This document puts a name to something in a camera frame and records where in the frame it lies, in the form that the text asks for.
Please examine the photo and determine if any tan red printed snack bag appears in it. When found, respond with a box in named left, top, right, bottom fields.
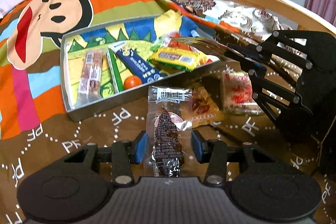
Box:
left=181, top=86, right=224, bottom=129

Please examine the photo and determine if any clear red printed cracker pack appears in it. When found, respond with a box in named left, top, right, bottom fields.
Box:
left=221, top=69, right=263, bottom=115

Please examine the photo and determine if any clear packet dark dried meat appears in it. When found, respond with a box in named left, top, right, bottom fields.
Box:
left=146, top=86, right=193, bottom=177

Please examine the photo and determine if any small orange fruit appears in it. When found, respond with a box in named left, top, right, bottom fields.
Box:
left=123, top=75, right=142, bottom=90

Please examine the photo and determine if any shiny foil snack bag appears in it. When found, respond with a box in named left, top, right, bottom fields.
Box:
left=171, top=37, right=242, bottom=61

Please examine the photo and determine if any yellow snack pack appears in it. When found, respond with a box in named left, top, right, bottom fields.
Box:
left=147, top=47, right=209, bottom=71

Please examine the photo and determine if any orange brown snack bag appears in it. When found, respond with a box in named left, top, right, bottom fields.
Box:
left=163, top=33, right=192, bottom=51

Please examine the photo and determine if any floral white bed sheet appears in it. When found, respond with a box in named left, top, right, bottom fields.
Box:
left=177, top=0, right=291, bottom=40

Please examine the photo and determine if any brown nut snack bar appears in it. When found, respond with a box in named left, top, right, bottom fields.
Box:
left=75, top=50, right=104, bottom=107

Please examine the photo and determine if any green thin snack packet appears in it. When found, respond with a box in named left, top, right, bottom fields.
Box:
left=106, top=50, right=124, bottom=94

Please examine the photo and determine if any blue snack packet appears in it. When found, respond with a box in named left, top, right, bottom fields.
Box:
left=108, top=42, right=167, bottom=84

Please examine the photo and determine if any grey tray with dinosaur print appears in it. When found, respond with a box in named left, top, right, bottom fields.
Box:
left=60, top=10, right=206, bottom=121

